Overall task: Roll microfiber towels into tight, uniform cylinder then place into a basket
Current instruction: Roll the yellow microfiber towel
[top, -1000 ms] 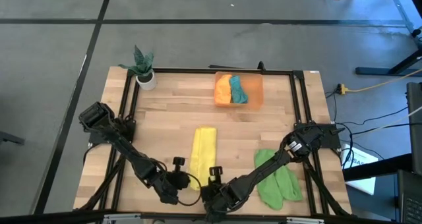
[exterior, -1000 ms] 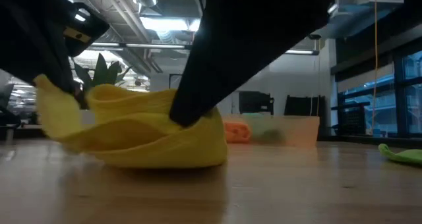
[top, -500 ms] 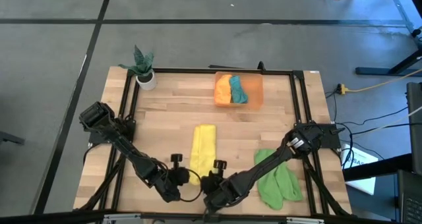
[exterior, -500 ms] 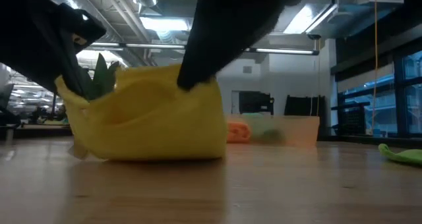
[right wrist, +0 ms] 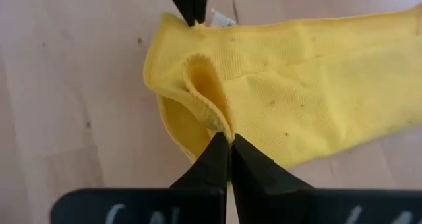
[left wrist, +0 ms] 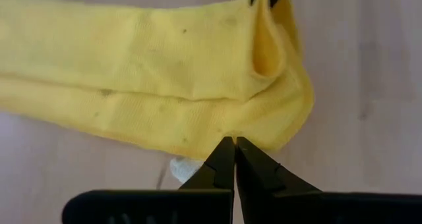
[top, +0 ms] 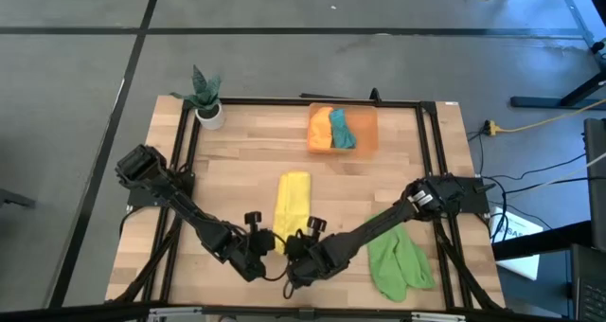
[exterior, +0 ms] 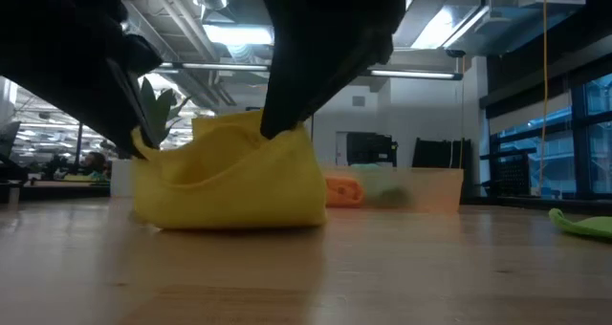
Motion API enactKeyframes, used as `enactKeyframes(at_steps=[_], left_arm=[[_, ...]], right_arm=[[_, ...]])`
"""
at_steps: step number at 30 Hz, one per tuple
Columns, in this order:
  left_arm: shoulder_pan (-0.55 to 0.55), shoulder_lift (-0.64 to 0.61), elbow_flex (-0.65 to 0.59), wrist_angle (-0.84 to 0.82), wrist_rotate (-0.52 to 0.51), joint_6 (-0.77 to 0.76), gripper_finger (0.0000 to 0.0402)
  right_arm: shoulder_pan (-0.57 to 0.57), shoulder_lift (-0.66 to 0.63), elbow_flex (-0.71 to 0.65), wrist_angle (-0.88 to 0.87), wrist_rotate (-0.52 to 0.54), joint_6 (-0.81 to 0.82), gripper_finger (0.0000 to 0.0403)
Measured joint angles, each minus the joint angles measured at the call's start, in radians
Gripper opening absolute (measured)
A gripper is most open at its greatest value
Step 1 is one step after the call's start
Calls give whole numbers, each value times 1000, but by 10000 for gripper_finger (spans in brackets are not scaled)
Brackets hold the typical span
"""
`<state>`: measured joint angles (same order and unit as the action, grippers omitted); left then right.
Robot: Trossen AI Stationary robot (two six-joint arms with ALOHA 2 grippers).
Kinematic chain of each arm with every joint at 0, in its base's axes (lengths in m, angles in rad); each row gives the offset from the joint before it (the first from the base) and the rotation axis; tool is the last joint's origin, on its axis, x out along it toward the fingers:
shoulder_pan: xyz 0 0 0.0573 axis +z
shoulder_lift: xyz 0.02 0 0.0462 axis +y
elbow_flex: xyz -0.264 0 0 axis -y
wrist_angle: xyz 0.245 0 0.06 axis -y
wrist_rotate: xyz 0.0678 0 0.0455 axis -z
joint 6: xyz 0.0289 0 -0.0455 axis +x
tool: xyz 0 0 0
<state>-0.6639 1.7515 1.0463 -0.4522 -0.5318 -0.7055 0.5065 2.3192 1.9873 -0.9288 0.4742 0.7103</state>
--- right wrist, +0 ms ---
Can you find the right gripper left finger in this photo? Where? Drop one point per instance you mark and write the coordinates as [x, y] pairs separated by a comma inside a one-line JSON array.
[[211, 171]]

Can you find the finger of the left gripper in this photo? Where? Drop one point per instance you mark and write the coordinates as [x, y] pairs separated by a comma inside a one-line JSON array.
[[201, 3], [184, 3]]

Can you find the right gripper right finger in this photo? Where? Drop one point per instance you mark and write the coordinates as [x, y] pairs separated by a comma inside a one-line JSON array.
[[260, 174]]

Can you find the yellow microfiber towel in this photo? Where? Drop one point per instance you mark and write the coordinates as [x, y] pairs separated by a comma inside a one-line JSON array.
[[296, 85]]

